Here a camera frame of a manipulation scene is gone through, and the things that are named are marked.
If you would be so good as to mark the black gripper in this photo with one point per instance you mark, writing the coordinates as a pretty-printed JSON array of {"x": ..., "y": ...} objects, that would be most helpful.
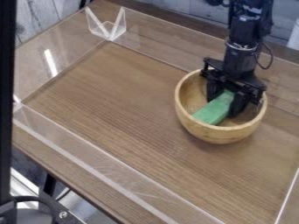
[{"x": 248, "y": 87}]

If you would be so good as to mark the green rectangular block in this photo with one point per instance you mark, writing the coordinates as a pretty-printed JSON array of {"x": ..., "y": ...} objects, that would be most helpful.
[{"x": 213, "y": 112}]

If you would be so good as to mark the brown wooden bowl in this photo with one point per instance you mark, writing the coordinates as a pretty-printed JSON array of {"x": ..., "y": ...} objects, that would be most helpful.
[{"x": 231, "y": 129}]

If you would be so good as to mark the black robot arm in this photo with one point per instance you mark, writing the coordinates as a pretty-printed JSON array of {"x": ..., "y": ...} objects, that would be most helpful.
[{"x": 249, "y": 24}]

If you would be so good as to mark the black table leg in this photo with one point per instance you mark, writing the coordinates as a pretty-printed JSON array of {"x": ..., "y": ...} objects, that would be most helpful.
[{"x": 49, "y": 185}]

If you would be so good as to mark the clear acrylic corner bracket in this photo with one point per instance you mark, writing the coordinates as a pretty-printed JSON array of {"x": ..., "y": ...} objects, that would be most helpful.
[{"x": 106, "y": 30}]

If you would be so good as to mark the clear acrylic tray wall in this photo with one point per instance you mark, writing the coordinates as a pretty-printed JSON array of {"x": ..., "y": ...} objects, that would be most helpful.
[{"x": 106, "y": 182}]

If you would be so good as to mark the black metal frame post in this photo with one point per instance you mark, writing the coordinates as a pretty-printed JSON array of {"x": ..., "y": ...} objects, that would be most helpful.
[{"x": 6, "y": 80}]

